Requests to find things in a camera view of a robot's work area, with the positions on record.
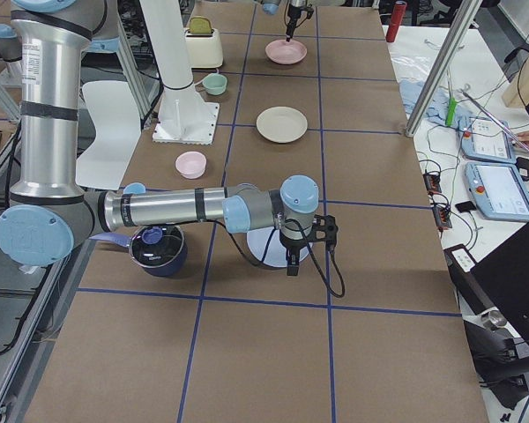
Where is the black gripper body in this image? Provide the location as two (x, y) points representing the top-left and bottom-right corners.
(287, 4), (302, 29)
(279, 232), (306, 263)

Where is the pink plate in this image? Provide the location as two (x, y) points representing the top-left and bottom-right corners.
(264, 40), (308, 65)

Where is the blue plate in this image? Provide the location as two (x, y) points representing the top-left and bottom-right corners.
(246, 226), (287, 269)

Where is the cream toaster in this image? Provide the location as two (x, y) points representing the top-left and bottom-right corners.
(184, 16), (224, 69)

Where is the green bowl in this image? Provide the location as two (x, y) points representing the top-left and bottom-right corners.
(202, 73), (227, 96)

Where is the beige plate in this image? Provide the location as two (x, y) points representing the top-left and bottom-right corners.
(256, 106), (308, 144)

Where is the red cylinder bottle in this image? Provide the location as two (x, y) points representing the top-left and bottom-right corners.
(385, 1), (407, 43)

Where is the dark blue pot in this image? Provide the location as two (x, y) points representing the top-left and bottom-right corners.
(91, 224), (188, 278)

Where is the pink bowl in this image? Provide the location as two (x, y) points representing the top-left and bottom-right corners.
(175, 151), (207, 179)

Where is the light blue shirt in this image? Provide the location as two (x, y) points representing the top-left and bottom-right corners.
(399, 79), (474, 130)

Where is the white curved plastic sheet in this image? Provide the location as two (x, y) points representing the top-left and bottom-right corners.
(76, 80), (142, 190)

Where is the near teach pendant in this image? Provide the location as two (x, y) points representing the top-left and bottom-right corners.
(465, 161), (529, 222)

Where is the teach pendant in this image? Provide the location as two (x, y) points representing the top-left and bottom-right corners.
(458, 115), (516, 164)
(465, 161), (529, 222)

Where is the black laptop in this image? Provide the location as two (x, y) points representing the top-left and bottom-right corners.
(444, 222), (529, 340)

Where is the far teach pendant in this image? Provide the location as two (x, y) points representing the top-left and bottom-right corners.
(458, 115), (516, 164)

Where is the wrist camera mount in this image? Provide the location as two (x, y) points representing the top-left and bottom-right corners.
(310, 214), (339, 251)

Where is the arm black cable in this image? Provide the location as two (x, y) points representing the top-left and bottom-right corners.
(211, 215), (346, 299)

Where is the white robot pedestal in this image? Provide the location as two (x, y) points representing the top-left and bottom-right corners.
(140, 0), (220, 145)

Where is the aluminium frame post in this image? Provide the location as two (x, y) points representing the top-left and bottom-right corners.
(404, 0), (482, 137)

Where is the green handled grabber tool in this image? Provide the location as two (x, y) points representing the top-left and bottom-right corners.
(460, 89), (529, 154)

